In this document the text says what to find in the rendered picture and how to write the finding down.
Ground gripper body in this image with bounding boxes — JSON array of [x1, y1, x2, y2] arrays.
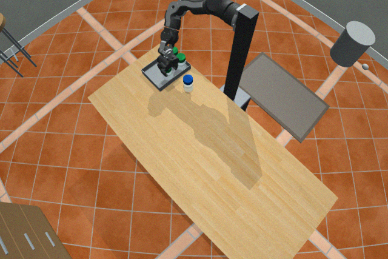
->
[[157, 52, 179, 72]]

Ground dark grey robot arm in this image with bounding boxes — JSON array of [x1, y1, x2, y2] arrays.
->
[[158, 0, 247, 59]]

